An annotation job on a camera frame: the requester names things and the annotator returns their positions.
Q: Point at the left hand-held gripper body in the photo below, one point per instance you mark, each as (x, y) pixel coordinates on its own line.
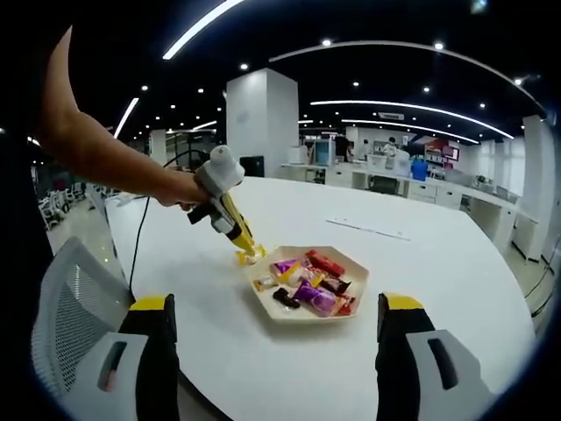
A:
(223, 171)

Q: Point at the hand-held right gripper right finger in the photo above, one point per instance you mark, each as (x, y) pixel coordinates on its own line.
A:
(396, 373)

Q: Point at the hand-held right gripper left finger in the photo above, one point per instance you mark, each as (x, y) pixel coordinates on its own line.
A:
(153, 373)

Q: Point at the small purple food packet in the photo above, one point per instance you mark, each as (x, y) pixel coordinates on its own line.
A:
(286, 266)

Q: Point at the orange gold food candy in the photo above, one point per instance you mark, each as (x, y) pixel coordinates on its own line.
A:
(264, 284)

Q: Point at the small red food packet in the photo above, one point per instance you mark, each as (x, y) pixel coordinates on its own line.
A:
(346, 305)

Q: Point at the black food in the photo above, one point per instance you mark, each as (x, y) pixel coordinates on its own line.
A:
(286, 299)

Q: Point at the long red food packet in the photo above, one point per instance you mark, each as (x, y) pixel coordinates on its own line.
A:
(324, 262)

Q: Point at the large purple food packet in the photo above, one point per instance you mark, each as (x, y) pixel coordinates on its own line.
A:
(317, 300)

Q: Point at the dark brown food bar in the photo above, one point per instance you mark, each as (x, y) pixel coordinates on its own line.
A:
(337, 285)

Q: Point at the cream hexagonal container tray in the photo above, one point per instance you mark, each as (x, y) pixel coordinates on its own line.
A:
(355, 274)

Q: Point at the person's left hand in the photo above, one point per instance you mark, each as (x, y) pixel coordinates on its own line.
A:
(182, 190)

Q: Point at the white square pillar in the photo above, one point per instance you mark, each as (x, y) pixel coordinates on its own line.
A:
(263, 118)
(537, 188)

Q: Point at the white box appliance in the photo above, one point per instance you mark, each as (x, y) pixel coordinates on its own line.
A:
(297, 155)

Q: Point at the grey mesh office chair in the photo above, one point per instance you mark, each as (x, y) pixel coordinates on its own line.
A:
(79, 307)

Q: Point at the light blue display cabinet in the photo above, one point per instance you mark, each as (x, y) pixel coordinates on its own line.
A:
(324, 151)

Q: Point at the straight ceiling light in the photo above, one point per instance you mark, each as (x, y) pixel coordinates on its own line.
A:
(197, 28)

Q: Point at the row of white chairs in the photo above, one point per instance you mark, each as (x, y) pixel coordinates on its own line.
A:
(61, 201)

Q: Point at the ceiling air vent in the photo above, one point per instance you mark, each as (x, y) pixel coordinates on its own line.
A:
(391, 116)

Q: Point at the person's black shirt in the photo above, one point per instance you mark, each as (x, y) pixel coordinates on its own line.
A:
(24, 245)

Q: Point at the blue bag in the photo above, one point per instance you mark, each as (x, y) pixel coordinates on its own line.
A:
(419, 169)

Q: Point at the long white counter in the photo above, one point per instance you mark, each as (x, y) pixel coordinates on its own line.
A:
(442, 195)

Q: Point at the short curved ceiling light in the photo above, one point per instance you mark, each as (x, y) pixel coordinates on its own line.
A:
(407, 127)

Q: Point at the long curved ceiling light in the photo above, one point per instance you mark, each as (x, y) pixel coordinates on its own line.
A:
(403, 105)

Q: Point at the red wall poster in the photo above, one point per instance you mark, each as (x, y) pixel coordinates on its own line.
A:
(442, 152)

